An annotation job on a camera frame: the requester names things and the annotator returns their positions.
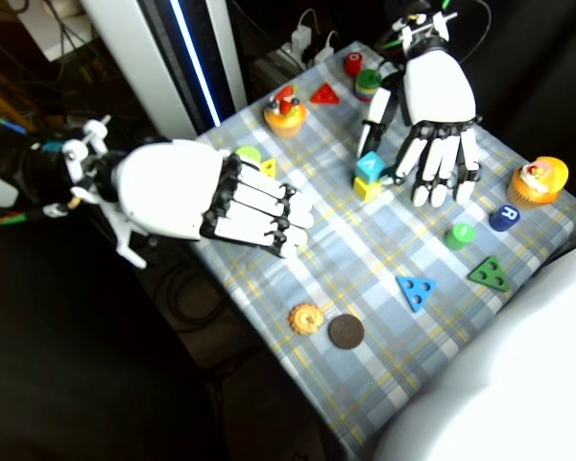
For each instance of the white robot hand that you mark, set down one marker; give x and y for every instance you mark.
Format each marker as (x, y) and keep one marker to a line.
(437, 91)
(168, 187)

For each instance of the light blue letter cube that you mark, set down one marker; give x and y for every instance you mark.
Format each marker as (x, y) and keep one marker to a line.
(369, 166)

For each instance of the green toy sandwich cookie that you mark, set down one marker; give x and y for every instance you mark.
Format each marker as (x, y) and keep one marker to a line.
(248, 152)

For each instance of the red wooden cylinder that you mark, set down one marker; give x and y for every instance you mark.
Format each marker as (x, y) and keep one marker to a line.
(353, 64)

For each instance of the yellow triangle block with holes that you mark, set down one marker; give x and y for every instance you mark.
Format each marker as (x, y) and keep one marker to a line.
(269, 168)

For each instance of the red triangle block with holes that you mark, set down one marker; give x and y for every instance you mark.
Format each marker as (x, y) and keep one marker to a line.
(325, 96)

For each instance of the yellow wooden cube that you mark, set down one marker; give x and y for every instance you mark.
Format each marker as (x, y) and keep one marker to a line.
(367, 190)

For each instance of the white pillar with blue light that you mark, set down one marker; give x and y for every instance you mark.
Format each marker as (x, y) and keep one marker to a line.
(144, 62)

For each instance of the toy strawberry cupcake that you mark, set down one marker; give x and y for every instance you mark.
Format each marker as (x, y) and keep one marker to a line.
(285, 120)

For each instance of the toy orange cream cupcake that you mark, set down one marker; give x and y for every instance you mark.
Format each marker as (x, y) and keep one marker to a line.
(537, 185)

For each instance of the white power strip with plugs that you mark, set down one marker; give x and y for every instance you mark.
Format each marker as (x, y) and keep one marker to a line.
(302, 41)

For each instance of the dark blue R cylinder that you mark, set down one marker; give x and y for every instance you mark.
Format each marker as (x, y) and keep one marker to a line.
(504, 218)

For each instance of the green wooden cylinder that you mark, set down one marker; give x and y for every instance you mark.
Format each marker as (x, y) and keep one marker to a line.
(460, 236)

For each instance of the blue plaid tablecloth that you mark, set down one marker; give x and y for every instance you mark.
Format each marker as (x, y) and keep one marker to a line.
(365, 249)

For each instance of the yellow toy flower biscuit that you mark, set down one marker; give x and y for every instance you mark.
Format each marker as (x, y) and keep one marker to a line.
(306, 318)

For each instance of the green triangle block with holes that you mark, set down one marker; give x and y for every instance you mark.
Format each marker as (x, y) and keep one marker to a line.
(489, 274)

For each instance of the blue triangle block with holes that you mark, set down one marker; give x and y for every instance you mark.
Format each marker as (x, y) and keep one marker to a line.
(415, 290)

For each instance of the brown toy sandwich cookie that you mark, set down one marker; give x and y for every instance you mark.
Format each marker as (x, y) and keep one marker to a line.
(346, 331)

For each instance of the white robot body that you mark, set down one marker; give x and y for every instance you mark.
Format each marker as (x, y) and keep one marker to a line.
(499, 374)

